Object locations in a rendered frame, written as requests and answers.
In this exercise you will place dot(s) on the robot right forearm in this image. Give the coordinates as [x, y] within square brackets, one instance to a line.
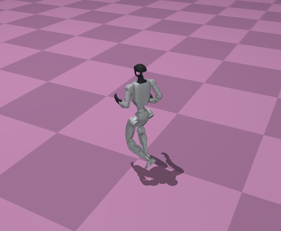
[154, 100]

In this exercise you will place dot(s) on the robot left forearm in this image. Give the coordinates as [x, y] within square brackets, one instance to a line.
[122, 104]

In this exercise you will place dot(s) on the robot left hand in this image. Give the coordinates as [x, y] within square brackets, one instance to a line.
[116, 99]

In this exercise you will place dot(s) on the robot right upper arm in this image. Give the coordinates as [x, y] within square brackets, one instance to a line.
[155, 89]

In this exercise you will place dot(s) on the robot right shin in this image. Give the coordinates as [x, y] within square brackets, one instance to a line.
[143, 141]

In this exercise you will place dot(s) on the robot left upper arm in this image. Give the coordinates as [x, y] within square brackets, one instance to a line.
[128, 90]

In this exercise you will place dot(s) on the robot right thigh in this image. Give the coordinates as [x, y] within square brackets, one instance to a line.
[140, 129]

